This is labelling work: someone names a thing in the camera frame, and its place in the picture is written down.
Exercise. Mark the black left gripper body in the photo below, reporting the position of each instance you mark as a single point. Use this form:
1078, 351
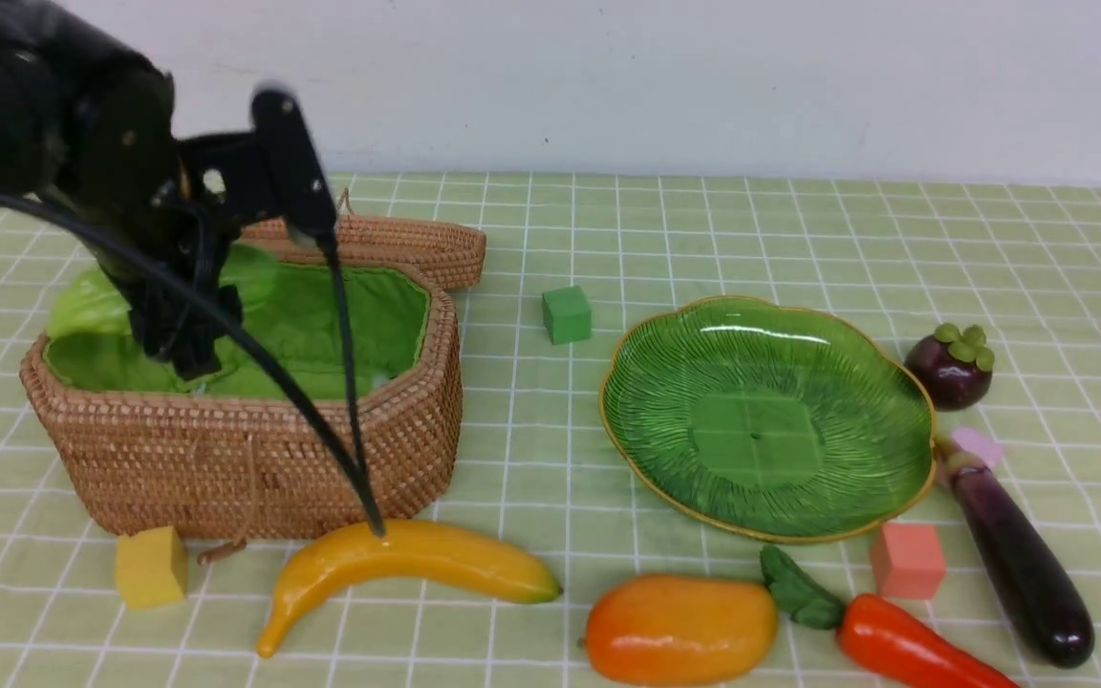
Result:
168, 329

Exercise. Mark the yellow plastic banana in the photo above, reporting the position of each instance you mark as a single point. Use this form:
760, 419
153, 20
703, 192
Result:
455, 556

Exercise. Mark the orange mango toy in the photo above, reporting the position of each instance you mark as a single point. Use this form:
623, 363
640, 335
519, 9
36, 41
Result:
674, 630

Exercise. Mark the purple mangosteen toy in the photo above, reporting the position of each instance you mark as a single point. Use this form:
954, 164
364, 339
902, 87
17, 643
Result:
954, 366

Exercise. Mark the orange carrot toy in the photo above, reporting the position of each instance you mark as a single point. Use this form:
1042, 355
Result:
872, 632

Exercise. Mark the purple eggplant toy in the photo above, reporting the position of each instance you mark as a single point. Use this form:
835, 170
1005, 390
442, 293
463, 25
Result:
1039, 598

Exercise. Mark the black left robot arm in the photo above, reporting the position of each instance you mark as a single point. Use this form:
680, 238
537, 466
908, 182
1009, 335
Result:
86, 128

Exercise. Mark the woven wicker basket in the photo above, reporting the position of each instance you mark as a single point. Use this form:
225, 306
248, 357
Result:
227, 456

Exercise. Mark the woven wicker basket lid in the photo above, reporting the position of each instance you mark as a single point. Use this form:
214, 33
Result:
451, 255

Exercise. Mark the yellow foam cube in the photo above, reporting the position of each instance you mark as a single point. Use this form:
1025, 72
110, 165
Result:
151, 568

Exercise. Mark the green foam cube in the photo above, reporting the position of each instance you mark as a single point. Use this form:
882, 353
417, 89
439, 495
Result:
567, 315

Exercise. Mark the green leaf glass plate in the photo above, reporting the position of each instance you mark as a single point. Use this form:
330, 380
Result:
788, 425

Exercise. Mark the salmon foam cube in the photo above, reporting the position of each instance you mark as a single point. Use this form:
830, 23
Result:
907, 561

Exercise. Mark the pink foam cube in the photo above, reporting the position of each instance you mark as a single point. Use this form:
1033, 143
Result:
989, 451

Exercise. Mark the checkered green tablecloth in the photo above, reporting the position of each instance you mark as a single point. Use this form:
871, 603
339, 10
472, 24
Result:
895, 259

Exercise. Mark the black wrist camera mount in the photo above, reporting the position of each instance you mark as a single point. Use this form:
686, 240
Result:
270, 171

